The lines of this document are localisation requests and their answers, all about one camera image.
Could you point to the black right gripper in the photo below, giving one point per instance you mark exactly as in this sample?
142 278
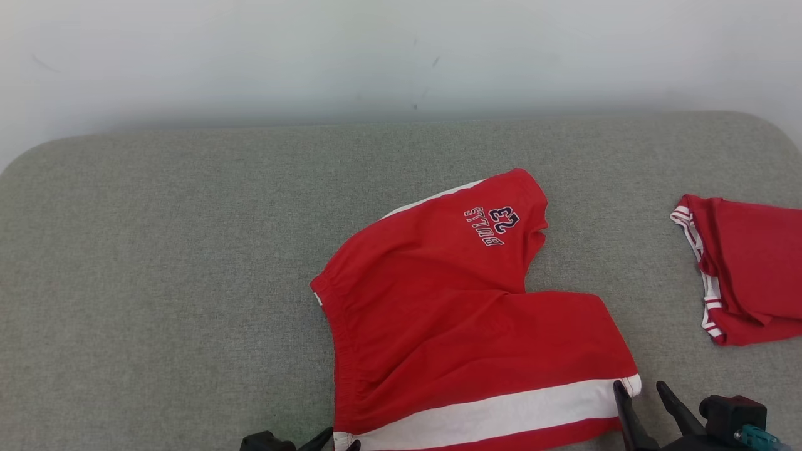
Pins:
695 445

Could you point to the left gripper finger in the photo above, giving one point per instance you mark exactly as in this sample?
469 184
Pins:
318 441
353 446

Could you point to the red shorts with white stripe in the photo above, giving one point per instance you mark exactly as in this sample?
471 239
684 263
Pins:
451 326

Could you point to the red basketball jersey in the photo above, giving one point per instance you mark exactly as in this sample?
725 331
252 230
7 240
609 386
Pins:
758 269

